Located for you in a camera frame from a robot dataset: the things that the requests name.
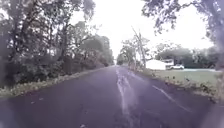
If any row of trees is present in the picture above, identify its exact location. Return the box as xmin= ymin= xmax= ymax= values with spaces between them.
xmin=116 ymin=0 xmax=224 ymax=72
xmin=0 ymin=0 xmax=115 ymax=88

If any white building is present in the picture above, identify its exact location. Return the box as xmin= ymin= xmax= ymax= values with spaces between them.
xmin=145 ymin=58 xmax=175 ymax=71

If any green lawn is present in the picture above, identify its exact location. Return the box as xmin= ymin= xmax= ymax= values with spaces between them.
xmin=151 ymin=68 xmax=221 ymax=86

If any leaf-strewn roadside verge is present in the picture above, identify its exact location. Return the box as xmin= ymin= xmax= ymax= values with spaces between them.
xmin=0 ymin=67 xmax=104 ymax=100

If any roadside grass verge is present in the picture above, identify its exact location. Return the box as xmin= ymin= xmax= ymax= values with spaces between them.
xmin=128 ymin=66 xmax=224 ymax=104

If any grey asphalt road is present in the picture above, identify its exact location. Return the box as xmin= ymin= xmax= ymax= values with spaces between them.
xmin=0 ymin=65 xmax=224 ymax=128

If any white car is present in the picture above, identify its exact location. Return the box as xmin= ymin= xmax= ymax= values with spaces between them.
xmin=169 ymin=64 xmax=185 ymax=71

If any bare leaning tree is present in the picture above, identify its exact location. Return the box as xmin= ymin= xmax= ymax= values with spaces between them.
xmin=130 ymin=25 xmax=151 ymax=70

